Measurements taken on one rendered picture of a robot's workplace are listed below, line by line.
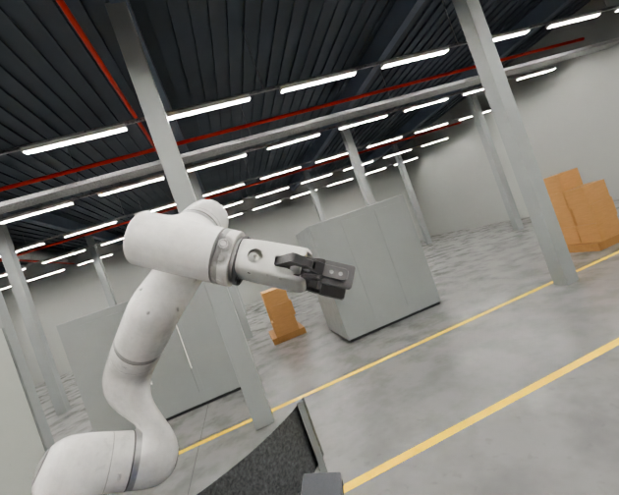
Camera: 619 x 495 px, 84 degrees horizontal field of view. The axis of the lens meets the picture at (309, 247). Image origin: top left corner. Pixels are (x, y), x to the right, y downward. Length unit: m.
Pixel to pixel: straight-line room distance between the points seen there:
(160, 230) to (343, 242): 5.86
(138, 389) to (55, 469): 0.16
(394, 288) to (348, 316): 1.04
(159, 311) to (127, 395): 0.22
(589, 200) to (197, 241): 8.08
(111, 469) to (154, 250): 0.42
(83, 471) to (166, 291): 0.33
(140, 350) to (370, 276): 5.92
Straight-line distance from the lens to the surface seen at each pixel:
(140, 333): 0.65
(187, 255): 0.50
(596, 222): 8.38
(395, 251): 6.67
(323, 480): 1.14
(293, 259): 0.42
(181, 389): 6.37
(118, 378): 0.78
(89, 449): 0.78
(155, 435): 0.79
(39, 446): 2.38
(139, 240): 0.53
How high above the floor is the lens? 1.86
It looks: level
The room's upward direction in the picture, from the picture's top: 20 degrees counter-clockwise
